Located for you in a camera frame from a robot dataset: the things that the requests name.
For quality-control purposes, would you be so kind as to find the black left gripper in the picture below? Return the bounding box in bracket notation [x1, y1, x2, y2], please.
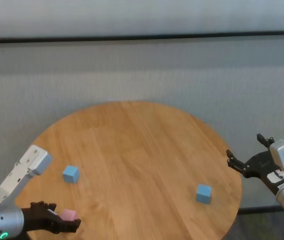
[21, 201, 82, 235]

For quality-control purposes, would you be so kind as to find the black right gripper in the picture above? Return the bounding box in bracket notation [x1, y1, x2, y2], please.
[225, 133, 284, 195]

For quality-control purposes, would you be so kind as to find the pink cube block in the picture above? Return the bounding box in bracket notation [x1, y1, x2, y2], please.
[60, 209, 78, 222]

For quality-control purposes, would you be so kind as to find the light blue cube block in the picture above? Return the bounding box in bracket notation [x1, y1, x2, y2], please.
[195, 184, 212, 205]
[62, 164, 80, 185]

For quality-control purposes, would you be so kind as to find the black floor strip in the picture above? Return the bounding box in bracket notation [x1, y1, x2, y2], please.
[238, 205, 284, 215]

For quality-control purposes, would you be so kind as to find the black wall strip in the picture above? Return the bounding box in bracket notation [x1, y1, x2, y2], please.
[0, 24, 284, 45]

